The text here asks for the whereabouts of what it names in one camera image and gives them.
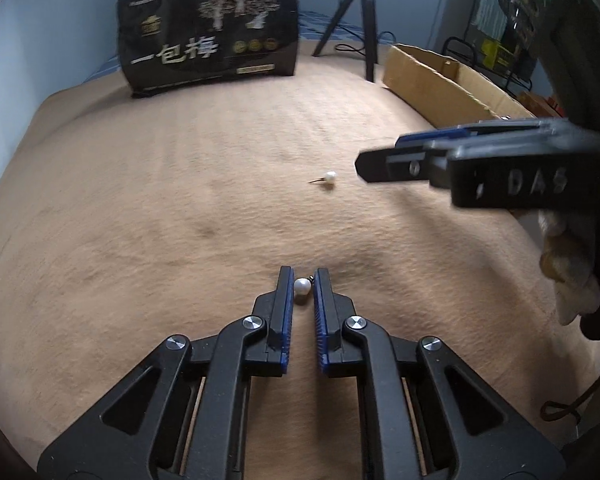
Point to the pearl stud earring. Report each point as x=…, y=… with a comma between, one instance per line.
x=331, y=178
x=301, y=288

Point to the black tripod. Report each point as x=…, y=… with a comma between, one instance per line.
x=367, y=25

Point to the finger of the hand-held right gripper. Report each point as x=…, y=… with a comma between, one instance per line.
x=445, y=134
x=400, y=167

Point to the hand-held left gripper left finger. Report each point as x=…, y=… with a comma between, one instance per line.
x=286, y=310

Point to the black metal clothes rack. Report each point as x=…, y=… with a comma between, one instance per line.
x=525, y=62

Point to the cardboard box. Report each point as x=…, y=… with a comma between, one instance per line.
x=430, y=85

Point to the person's right hand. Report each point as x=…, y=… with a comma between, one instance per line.
x=570, y=280

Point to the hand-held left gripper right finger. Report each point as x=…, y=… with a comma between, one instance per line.
x=320, y=320

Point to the orange brown furniture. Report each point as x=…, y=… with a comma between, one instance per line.
x=540, y=105

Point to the yellow box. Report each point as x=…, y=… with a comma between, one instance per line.
x=495, y=52

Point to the black snack bag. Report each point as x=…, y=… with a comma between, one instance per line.
x=205, y=50

